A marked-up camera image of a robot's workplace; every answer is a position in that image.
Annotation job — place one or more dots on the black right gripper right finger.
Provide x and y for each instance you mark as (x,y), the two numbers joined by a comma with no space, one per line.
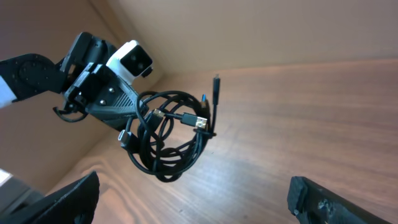
(311,203)

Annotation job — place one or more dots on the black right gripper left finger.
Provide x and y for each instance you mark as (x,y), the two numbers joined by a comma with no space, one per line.
(74,203)

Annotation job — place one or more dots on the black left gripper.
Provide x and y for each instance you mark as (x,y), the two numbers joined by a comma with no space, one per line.
(88,83)

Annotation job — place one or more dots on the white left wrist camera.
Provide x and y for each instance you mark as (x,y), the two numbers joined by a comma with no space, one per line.
(130,61)

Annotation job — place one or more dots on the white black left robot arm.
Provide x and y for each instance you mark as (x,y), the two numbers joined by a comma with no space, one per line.
(32,74)

